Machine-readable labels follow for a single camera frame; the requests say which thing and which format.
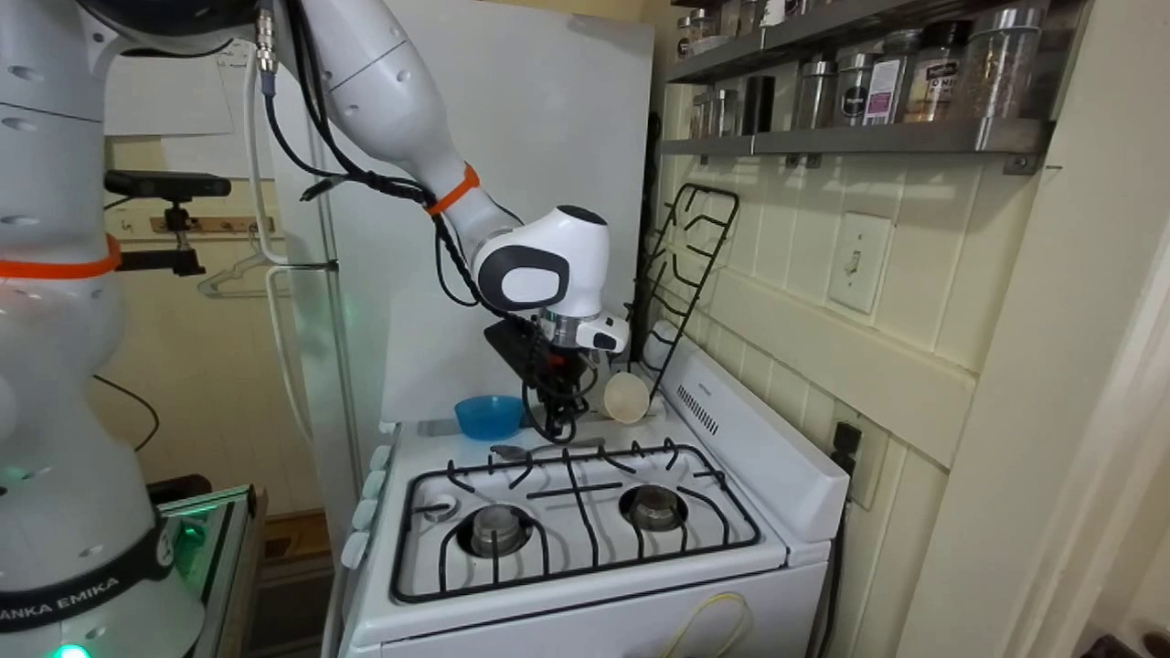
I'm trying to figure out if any upper metal spice shelf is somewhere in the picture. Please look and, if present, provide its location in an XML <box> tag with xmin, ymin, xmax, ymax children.
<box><xmin>665</xmin><ymin>0</ymin><xmax>1017</xmax><ymax>85</ymax></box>

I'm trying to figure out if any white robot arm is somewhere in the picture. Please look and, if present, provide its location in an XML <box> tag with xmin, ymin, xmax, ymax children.
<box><xmin>0</xmin><ymin>0</ymin><xmax>631</xmax><ymax>658</ymax></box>

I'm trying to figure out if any black camera on tripod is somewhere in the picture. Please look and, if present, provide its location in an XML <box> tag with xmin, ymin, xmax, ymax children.
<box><xmin>102</xmin><ymin>167</ymin><xmax>232</xmax><ymax>278</ymax></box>

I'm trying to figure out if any black stove grate on burners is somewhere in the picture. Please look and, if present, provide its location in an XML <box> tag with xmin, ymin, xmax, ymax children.
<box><xmin>392</xmin><ymin>441</ymin><xmax>760</xmax><ymax>604</ymax></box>

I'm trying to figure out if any black leaning stove grate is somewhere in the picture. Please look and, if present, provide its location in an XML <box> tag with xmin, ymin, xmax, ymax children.
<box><xmin>642</xmin><ymin>183</ymin><xmax>740</xmax><ymax>390</ymax></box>

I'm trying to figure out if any blue plastic bowl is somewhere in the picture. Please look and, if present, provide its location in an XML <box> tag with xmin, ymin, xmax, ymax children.
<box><xmin>453</xmin><ymin>396</ymin><xmax>525</xmax><ymax>441</ymax></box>

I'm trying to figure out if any white refrigerator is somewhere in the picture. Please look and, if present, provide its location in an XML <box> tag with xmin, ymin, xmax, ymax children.
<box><xmin>261</xmin><ymin>0</ymin><xmax>654</xmax><ymax>515</ymax></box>

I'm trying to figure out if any small beige paper cup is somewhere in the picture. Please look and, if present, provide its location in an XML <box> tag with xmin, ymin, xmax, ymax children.
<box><xmin>604</xmin><ymin>372</ymin><xmax>652</xmax><ymax>424</ymax></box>

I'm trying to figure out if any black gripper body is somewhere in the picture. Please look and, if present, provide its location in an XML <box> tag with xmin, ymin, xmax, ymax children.
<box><xmin>525</xmin><ymin>322</ymin><xmax>601</xmax><ymax>402</ymax></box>

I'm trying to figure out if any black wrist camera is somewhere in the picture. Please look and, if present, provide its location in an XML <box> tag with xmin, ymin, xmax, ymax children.
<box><xmin>488</xmin><ymin>322</ymin><xmax>548</xmax><ymax>386</ymax></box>

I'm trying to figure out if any lower metal spice shelf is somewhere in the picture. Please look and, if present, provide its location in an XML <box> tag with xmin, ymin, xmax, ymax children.
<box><xmin>665</xmin><ymin>18</ymin><xmax>1072</xmax><ymax>174</ymax></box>

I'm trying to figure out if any white gas stove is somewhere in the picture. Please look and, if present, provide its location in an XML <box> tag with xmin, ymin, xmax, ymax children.
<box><xmin>326</xmin><ymin>345</ymin><xmax>847</xmax><ymax>658</ymax></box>

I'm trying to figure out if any white wall light switch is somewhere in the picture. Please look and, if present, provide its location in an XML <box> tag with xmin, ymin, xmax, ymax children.
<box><xmin>830</xmin><ymin>213</ymin><xmax>889</xmax><ymax>313</ymax></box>

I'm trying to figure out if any metal spice shelf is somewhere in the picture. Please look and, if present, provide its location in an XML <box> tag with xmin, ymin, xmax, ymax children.
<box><xmin>665</xmin><ymin>18</ymin><xmax>1072</xmax><ymax>174</ymax></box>
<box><xmin>665</xmin><ymin>0</ymin><xmax>1017</xmax><ymax>85</ymax></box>

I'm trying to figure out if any wall power outlet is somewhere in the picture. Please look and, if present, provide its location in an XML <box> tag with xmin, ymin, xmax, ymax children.
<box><xmin>830</xmin><ymin>419</ymin><xmax>863</xmax><ymax>476</ymax></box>

